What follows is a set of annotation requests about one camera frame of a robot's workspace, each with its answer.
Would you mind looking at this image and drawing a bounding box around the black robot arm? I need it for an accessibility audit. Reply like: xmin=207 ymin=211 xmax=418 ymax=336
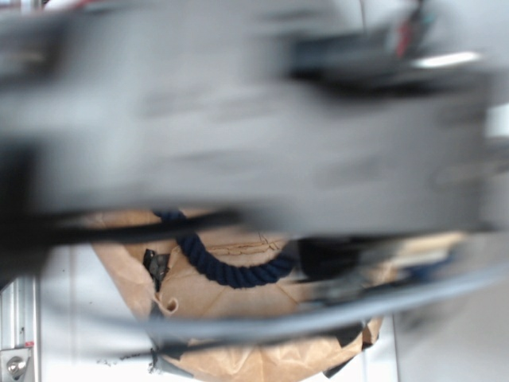
xmin=1 ymin=1 xmax=508 ymax=279

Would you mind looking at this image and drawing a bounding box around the brown paper bag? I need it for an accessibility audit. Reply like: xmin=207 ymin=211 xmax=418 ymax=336
xmin=93 ymin=228 xmax=465 ymax=381

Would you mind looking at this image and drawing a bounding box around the dark blue rope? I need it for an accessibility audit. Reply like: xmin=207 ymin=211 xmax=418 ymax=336
xmin=153 ymin=209 xmax=297 ymax=290

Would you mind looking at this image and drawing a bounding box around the grey braided cable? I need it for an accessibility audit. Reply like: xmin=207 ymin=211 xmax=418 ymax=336
xmin=142 ymin=262 xmax=509 ymax=347

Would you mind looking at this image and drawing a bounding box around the aluminium extrusion rail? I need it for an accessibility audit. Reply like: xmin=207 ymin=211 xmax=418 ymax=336
xmin=1 ymin=276 xmax=41 ymax=382

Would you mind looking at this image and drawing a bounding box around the metal corner bracket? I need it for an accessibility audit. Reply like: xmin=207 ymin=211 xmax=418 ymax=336
xmin=1 ymin=348 xmax=35 ymax=382

